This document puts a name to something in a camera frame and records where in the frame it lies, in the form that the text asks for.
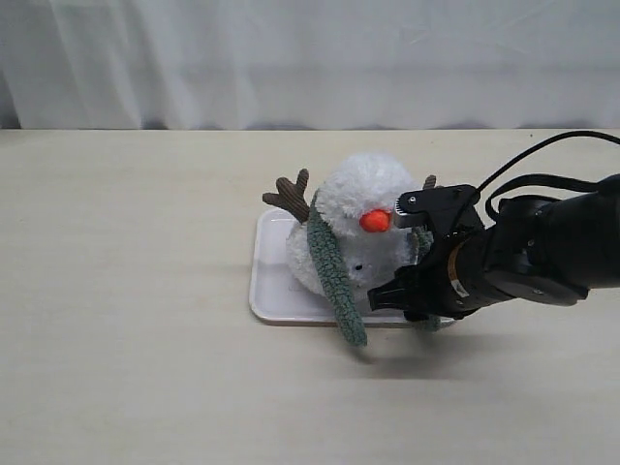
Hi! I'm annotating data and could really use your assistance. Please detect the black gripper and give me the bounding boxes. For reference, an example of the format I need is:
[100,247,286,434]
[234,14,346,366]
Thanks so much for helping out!
[367,228,588,323]

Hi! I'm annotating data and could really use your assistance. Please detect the green knitted scarf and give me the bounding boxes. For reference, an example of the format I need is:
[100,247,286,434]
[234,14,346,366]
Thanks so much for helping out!
[299,187,433,347]

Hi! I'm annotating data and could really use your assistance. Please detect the white plush snowman toy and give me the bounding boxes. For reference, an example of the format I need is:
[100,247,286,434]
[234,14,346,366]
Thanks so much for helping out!
[262,153,422,299]

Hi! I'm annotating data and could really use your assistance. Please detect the white rectangular plastic tray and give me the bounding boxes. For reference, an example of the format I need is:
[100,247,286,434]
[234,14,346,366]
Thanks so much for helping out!
[249,209,424,326]

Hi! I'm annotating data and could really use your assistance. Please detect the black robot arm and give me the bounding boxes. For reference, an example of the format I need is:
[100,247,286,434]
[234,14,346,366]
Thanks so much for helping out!
[367,174,619,322]

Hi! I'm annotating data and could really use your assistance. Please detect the white curtain backdrop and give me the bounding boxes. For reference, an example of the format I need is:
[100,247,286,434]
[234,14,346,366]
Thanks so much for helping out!
[1,1,619,130]

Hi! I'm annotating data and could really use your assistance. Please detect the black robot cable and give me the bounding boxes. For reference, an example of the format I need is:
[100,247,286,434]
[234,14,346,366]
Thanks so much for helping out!
[477,130,620,224]

